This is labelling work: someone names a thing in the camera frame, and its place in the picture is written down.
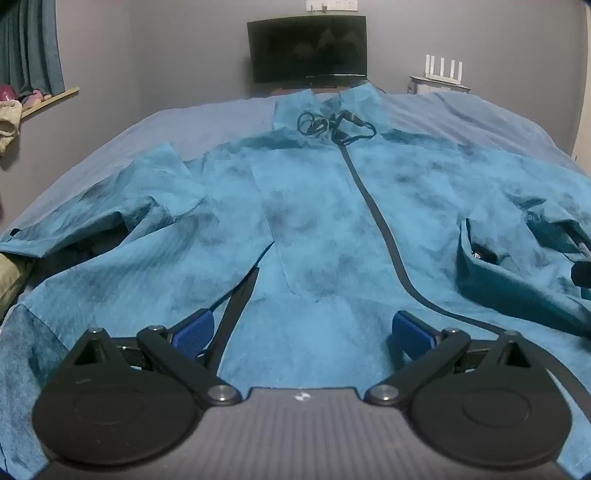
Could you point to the blue zip jacket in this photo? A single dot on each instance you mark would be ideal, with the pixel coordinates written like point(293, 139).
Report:
point(314, 207)

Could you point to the white router with antennas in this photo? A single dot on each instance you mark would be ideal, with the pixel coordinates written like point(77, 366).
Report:
point(445, 71)

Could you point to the pink cloth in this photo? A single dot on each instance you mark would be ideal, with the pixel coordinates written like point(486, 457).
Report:
point(34, 98)

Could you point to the beige crumpled cloth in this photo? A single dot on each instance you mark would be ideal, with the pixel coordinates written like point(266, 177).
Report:
point(9, 124)

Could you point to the white wall power strip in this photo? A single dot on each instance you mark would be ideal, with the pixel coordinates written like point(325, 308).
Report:
point(331, 5)

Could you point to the olive green pillow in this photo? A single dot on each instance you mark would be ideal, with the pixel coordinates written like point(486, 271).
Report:
point(11, 281)

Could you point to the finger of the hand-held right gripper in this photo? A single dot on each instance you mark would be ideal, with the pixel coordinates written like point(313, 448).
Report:
point(582, 273)

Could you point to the grey-blue fleece blanket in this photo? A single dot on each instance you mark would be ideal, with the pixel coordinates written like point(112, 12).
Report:
point(194, 124)

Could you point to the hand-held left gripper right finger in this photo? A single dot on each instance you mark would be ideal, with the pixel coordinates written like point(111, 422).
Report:
point(413, 330)

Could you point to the black monitor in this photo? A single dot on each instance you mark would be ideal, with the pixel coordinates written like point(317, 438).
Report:
point(307, 48)

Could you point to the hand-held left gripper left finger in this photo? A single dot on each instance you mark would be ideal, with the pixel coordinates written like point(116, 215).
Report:
point(194, 331)

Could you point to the white side table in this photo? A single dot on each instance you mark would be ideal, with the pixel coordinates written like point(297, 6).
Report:
point(438, 85)

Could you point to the teal curtain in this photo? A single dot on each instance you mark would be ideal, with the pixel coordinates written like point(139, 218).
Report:
point(30, 44)

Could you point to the pink round object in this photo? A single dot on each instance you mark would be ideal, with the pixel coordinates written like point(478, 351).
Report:
point(8, 93)

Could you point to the wooden window sill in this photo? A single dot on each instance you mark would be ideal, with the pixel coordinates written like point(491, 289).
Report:
point(51, 100)

